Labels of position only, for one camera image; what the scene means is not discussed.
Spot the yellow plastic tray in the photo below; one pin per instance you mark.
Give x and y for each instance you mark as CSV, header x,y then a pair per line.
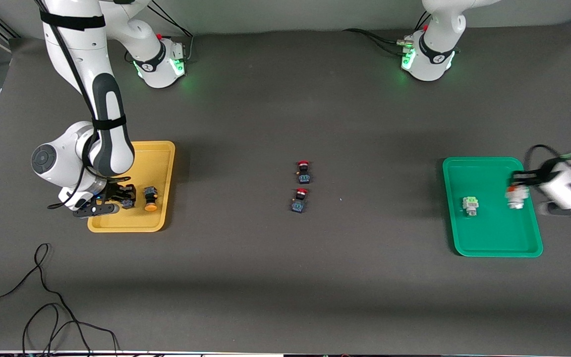
x,y
159,163

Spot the red push button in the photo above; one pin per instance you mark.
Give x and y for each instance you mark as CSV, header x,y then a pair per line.
x,y
304,171
299,200

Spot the yellow push button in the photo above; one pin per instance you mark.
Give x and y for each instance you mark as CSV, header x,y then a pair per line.
x,y
151,198
128,200

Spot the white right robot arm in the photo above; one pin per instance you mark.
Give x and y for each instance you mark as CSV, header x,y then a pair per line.
x,y
109,134

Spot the green plastic tray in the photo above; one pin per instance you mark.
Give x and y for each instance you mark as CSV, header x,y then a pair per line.
x,y
491,233

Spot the white push button orange mark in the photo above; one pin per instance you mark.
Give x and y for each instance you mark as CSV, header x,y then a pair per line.
x,y
516,196

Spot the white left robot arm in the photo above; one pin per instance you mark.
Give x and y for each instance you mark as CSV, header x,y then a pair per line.
x,y
434,59

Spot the dark grey table mat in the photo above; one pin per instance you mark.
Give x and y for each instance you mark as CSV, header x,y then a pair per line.
x,y
285,297

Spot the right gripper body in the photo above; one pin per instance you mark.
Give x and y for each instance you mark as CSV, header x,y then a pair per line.
x,y
116,190

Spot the green push button white body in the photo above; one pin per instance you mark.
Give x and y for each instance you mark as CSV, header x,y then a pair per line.
x,y
470,206

